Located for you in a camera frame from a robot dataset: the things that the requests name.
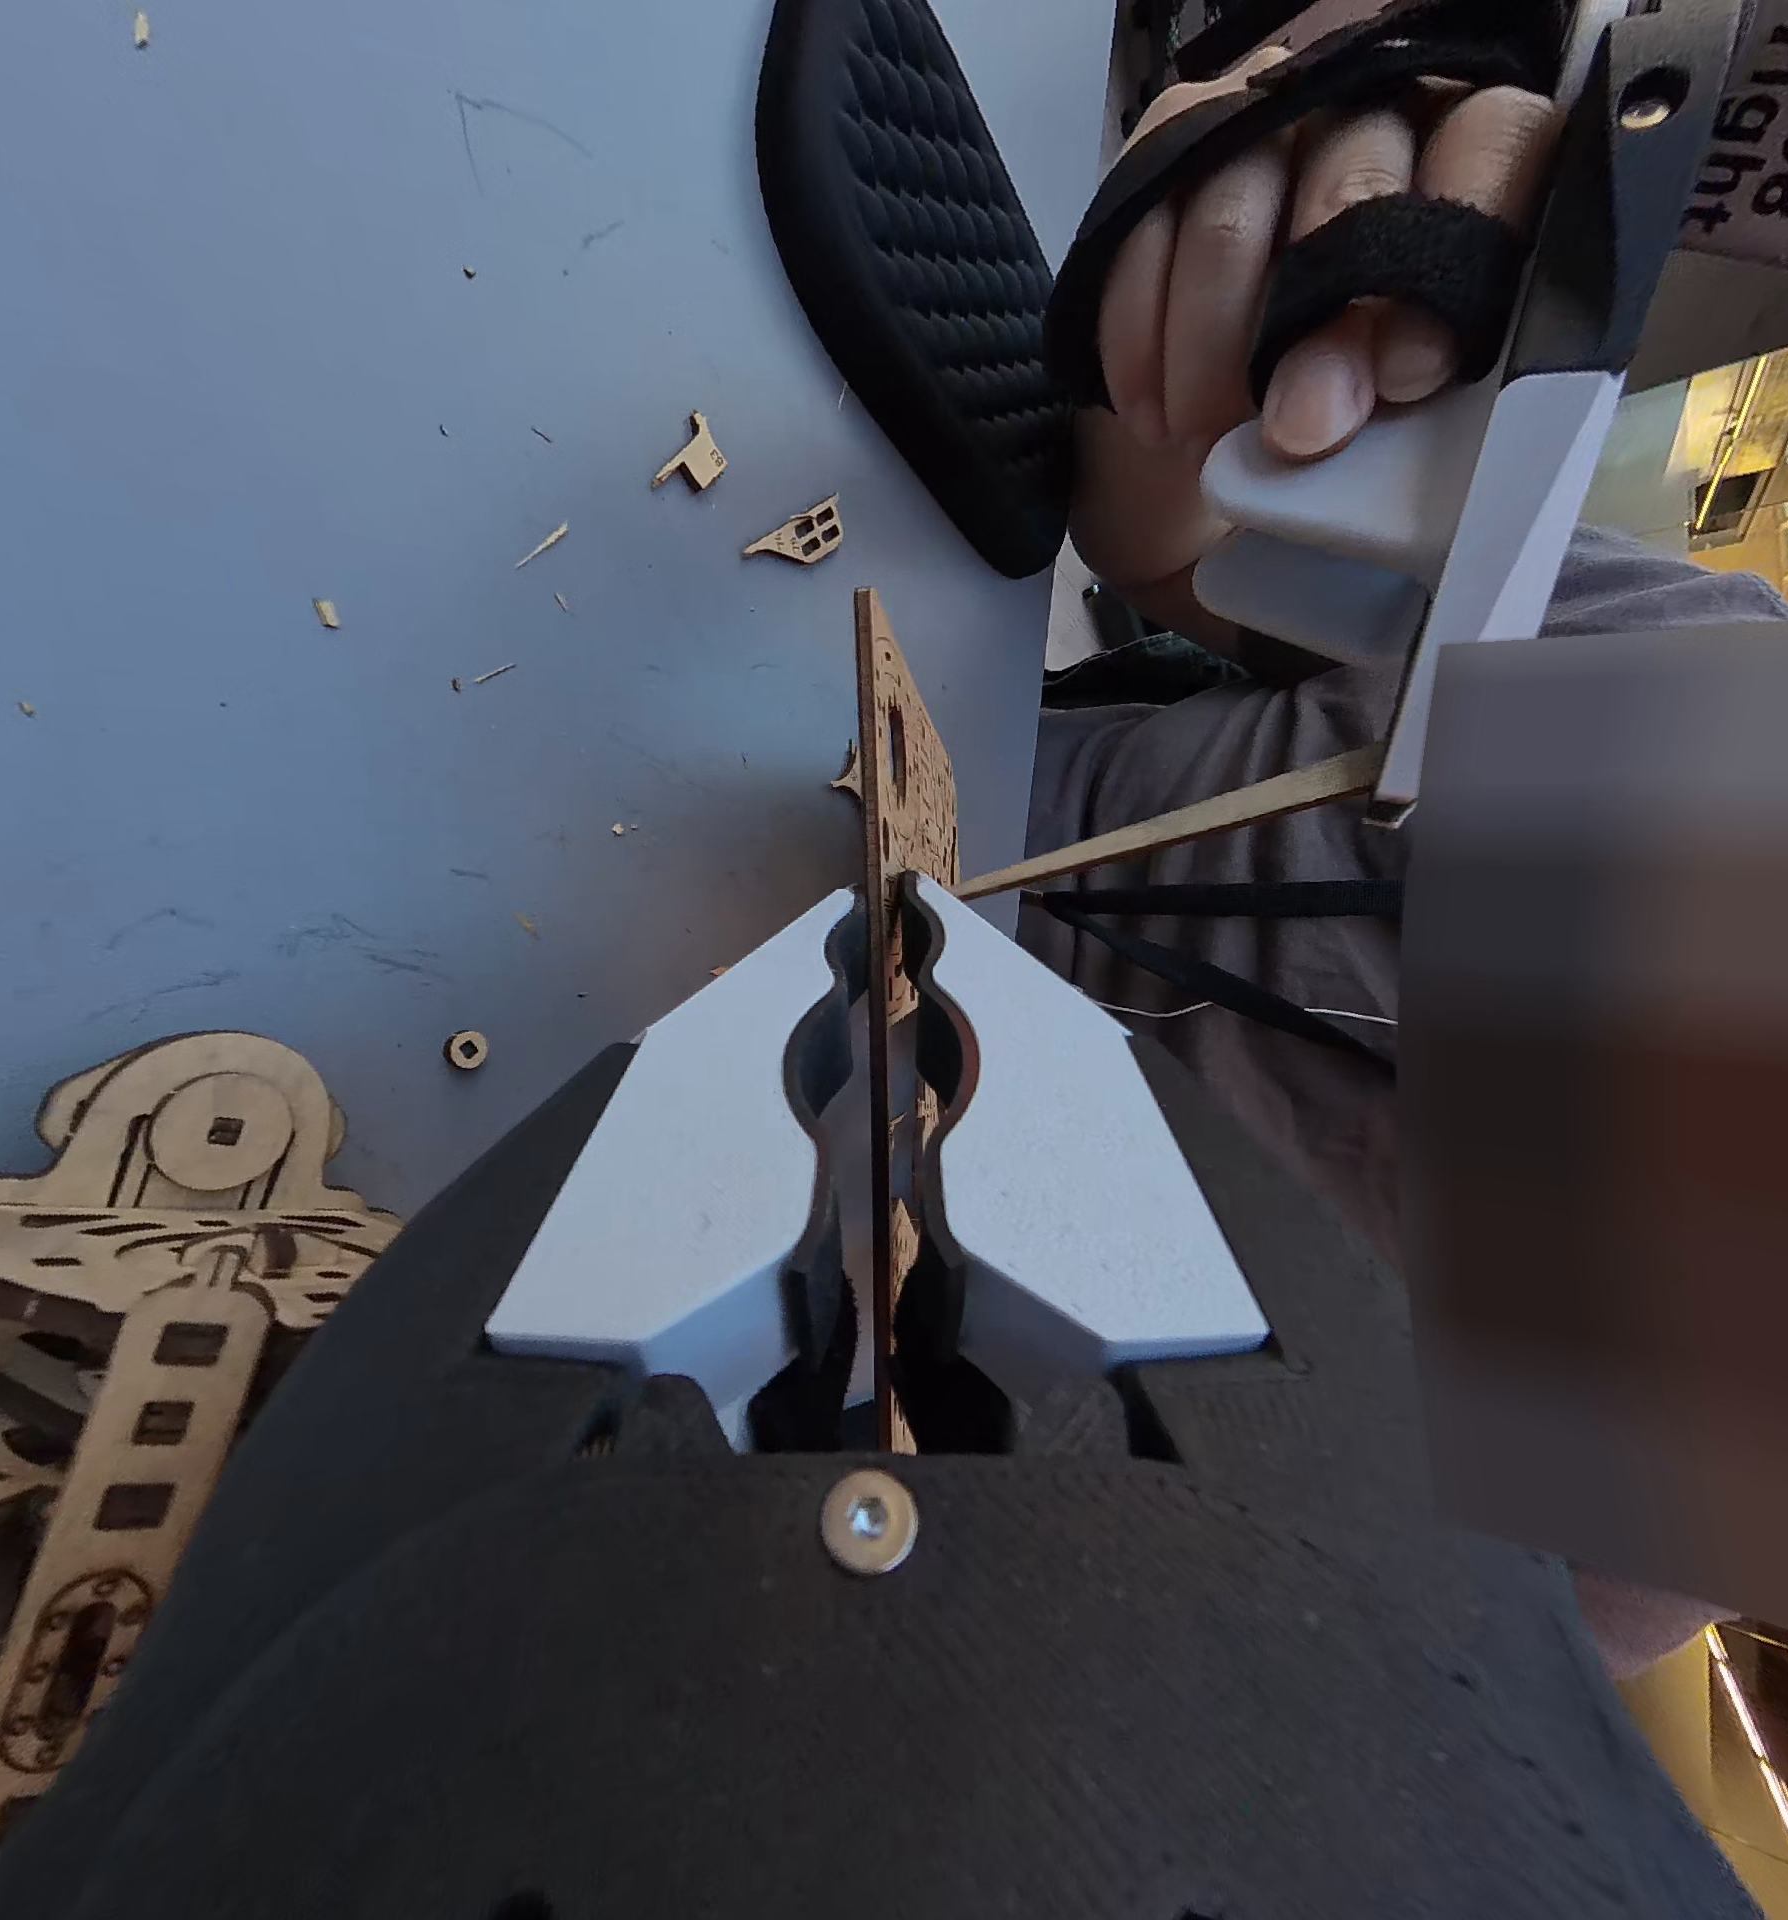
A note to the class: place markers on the black chair frame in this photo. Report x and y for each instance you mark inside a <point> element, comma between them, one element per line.
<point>1209,900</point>

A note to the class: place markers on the triangular lattice wood scrap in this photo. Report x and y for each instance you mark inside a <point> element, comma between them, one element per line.
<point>771,548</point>

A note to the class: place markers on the laser-cut plywood parts sheet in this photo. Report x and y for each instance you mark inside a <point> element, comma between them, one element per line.
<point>936,809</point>

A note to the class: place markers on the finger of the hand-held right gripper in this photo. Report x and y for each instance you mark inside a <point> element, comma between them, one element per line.
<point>1524,494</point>

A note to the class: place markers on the wooden submarine model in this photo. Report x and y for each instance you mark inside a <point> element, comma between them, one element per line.
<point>279,1111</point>

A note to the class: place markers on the small notched wood scrap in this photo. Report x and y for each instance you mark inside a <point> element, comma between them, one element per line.
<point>696,466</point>

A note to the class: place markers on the black wrist rest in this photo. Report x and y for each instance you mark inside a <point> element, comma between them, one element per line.
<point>909,299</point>

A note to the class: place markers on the thin wooden stick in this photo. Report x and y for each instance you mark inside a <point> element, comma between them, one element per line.
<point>1179,825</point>

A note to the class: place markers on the tiny wood scrap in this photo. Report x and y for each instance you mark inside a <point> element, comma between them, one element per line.
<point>847,772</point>

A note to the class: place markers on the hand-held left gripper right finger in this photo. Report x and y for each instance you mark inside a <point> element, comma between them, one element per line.
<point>1090,1185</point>

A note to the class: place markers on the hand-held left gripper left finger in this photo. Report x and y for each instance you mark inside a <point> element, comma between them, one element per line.
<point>684,1185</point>

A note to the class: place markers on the person's right hand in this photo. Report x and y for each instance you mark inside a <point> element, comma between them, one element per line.
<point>1209,270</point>

